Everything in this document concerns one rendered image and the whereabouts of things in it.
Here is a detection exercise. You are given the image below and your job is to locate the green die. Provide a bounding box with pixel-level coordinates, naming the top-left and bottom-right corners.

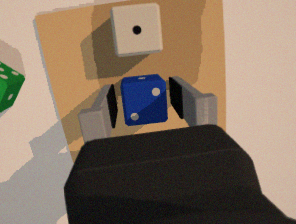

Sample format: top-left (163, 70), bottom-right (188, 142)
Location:
top-left (0, 62), bottom-right (25, 113)

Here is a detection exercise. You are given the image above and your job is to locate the tan square mat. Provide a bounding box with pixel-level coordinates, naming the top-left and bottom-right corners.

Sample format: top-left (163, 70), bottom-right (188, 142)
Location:
top-left (35, 0), bottom-right (226, 163)

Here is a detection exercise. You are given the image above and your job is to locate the beige die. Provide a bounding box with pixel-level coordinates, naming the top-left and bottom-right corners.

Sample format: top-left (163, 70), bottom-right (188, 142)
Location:
top-left (110, 3), bottom-right (163, 57)

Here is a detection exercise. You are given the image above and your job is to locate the blue die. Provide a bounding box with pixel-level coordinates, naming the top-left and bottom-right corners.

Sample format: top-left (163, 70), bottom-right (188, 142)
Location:
top-left (120, 74), bottom-right (168, 126)

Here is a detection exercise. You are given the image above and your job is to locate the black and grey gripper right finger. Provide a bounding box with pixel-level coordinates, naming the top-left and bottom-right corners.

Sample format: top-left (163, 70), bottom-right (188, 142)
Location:
top-left (169, 76), bottom-right (218, 127)

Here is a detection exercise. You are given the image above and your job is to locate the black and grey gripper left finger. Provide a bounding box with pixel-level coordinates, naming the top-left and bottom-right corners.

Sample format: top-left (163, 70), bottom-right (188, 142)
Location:
top-left (78, 84), bottom-right (118, 144)

